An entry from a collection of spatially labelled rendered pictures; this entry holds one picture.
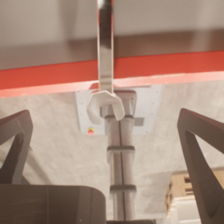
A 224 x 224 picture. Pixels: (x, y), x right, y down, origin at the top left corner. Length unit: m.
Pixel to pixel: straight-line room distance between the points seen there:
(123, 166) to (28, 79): 0.70
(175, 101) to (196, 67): 1.39
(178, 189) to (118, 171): 1.80
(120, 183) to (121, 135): 0.23
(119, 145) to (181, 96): 0.82
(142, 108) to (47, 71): 1.03
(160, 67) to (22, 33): 0.16
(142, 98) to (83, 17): 0.98
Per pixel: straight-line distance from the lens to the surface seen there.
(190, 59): 0.26
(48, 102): 1.61
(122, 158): 0.92
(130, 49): 0.25
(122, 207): 0.83
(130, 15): 0.23
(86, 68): 0.24
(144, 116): 1.30
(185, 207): 2.75
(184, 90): 1.58
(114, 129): 0.99
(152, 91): 1.16
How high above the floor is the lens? 1.12
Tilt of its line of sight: 44 degrees down
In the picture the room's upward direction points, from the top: 178 degrees clockwise
